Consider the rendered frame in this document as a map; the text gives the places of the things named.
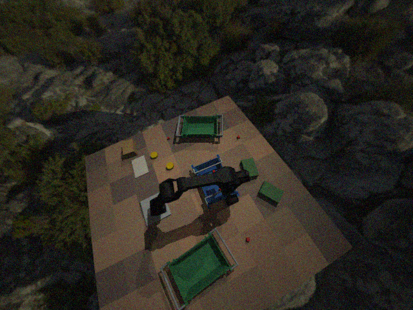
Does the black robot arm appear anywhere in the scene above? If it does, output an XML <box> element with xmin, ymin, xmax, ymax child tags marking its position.
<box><xmin>150</xmin><ymin>167</ymin><xmax>250</xmax><ymax>216</ymax></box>

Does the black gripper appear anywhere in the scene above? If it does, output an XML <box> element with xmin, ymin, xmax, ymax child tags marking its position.
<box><xmin>219</xmin><ymin>186</ymin><xmax>239</xmax><ymax>206</ymax></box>

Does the blue plastic tray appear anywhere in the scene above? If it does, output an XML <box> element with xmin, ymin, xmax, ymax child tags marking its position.
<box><xmin>191</xmin><ymin>154</ymin><xmax>240</xmax><ymax>210</ymax></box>

